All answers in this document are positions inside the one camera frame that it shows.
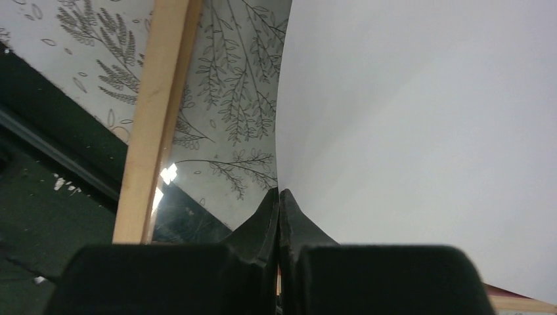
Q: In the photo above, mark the light wooden picture frame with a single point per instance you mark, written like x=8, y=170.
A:
x=167, y=58

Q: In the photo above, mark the clear acrylic frame sheet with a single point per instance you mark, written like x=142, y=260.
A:
x=222, y=161

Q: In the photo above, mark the floral patterned table mat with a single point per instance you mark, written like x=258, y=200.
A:
x=93, y=51

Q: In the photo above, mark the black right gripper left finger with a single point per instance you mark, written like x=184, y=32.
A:
x=237, y=275

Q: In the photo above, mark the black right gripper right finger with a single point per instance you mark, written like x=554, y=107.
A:
x=320, y=276

